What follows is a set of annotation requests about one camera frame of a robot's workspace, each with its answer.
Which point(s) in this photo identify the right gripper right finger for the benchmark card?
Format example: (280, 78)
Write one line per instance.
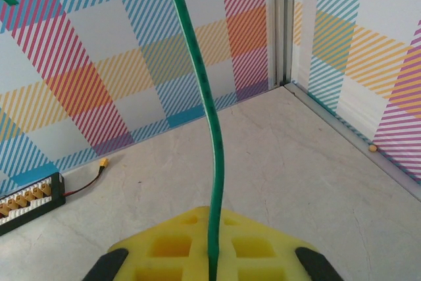
(263, 248)

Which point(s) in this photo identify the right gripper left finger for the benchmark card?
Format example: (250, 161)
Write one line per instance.
(158, 251)

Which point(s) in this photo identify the black connector board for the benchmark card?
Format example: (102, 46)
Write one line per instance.
(29, 200)

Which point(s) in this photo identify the small yellow bit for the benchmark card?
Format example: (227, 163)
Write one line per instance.
(372, 148)

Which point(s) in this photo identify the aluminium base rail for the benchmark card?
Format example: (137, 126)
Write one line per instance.
(345, 123)

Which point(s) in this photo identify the aluminium frame post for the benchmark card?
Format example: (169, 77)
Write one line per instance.
(283, 24)

